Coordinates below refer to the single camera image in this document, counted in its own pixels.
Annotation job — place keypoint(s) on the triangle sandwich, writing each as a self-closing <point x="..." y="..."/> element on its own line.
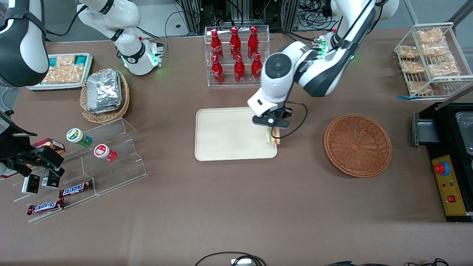
<point x="274" y="139"/>

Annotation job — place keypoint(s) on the clear bag of pastry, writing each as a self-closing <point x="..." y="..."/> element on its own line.
<point x="408" y="52"/>
<point x="434" y="50"/>
<point x="419" y="87"/>
<point x="412" y="67"/>
<point x="443" y="67"/>
<point x="429" y="36"/>

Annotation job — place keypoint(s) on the white power plug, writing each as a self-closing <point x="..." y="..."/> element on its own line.
<point x="241" y="262"/>

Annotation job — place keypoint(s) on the silver foil packet stack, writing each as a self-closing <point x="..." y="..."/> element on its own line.
<point x="104" y="91"/>

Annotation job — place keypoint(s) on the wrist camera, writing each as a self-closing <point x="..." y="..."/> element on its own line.
<point x="50" y="156"/>
<point x="286" y="112"/>

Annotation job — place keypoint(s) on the white plastic snack tray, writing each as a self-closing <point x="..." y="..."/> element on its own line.
<point x="55" y="87"/>

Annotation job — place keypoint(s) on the red emergency stop button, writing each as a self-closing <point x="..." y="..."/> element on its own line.
<point x="440" y="168"/>

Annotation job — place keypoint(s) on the clear acrylic bottle rack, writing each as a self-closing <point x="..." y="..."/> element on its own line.
<point x="227" y="83"/>

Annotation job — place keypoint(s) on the round brown wicker basket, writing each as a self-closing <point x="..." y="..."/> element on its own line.
<point x="357" y="146"/>

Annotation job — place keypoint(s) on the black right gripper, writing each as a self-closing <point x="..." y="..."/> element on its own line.
<point x="14" y="147"/>

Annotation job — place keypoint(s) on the clear plastic container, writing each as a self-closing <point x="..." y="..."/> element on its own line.
<point x="465" y="133"/>

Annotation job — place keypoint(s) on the beige rectangular serving tray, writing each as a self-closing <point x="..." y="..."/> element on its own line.
<point x="229" y="136"/>

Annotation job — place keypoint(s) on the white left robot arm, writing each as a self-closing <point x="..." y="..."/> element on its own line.
<point x="317" y="74"/>

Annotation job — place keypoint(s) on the yellow control panel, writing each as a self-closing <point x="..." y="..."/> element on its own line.
<point x="452" y="188"/>

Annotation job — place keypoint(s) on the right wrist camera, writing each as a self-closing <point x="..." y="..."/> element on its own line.
<point x="50" y="156"/>

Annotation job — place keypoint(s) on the beige cracker bag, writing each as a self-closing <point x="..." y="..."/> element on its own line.
<point x="63" y="74"/>
<point x="65" y="60"/>

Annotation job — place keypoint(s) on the small black box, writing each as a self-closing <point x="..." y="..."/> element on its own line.
<point x="30" y="184"/>
<point x="51" y="180"/>

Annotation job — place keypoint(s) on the aluminium frame rack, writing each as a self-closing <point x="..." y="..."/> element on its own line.
<point x="192" y="14"/>

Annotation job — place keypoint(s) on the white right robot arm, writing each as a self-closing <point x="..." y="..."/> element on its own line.
<point x="129" y="55"/>

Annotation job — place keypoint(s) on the red cola bottle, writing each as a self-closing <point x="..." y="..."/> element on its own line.
<point x="256" y="69"/>
<point x="239" y="71"/>
<point x="235" y="44"/>
<point x="253" y="43"/>
<point x="216" y="46"/>
<point x="217" y="72"/>

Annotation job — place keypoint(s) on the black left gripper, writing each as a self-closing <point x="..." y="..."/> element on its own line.
<point x="286" y="112"/>

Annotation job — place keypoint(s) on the light oval wicker basket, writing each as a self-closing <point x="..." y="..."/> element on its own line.
<point x="105" y="117"/>

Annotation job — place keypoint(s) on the brown red snack box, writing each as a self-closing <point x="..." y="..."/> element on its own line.
<point x="51" y="144"/>

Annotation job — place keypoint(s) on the clear acrylic stepped stand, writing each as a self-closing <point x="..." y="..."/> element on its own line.
<point x="118" y="173"/>

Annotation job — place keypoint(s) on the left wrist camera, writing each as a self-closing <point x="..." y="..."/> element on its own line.
<point x="286" y="112"/>

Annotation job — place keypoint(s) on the green snack can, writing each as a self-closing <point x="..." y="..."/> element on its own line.
<point x="78" y="136"/>

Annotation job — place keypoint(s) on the red snack can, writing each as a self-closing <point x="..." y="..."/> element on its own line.
<point x="103" y="152"/>

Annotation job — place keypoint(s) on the black yellow control box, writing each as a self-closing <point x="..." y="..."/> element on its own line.
<point x="447" y="129"/>

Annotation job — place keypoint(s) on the teal snack packet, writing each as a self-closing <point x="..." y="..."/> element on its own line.
<point x="81" y="60"/>
<point x="53" y="62"/>

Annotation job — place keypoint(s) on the snickers bar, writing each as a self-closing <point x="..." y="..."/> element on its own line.
<point x="45" y="207"/>
<point x="75" y="189"/>

